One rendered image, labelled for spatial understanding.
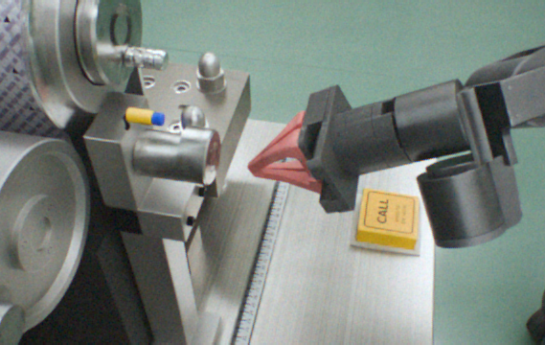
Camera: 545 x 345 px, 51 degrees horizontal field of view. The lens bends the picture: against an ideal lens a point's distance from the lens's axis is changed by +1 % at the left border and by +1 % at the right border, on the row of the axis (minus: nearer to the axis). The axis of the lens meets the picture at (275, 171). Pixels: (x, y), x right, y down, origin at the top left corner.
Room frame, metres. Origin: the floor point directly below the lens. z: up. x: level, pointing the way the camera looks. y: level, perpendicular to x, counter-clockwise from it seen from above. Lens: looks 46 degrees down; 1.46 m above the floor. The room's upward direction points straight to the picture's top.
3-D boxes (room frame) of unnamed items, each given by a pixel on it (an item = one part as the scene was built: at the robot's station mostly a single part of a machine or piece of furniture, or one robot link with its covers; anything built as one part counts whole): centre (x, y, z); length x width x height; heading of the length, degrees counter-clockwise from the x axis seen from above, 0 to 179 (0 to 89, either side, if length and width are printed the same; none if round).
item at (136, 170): (0.29, 0.09, 1.05); 0.06 x 0.05 x 0.31; 78
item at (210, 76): (0.56, 0.08, 1.05); 0.04 x 0.04 x 0.04
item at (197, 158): (0.29, 0.05, 1.18); 0.04 x 0.02 x 0.04; 168
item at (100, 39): (0.33, 0.11, 1.25); 0.07 x 0.02 x 0.07; 168
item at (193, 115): (0.46, 0.09, 1.05); 0.04 x 0.04 x 0.04
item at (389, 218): (0.44, -0.14, 0.91); 0.07 x 0.07 x 0.02; 78
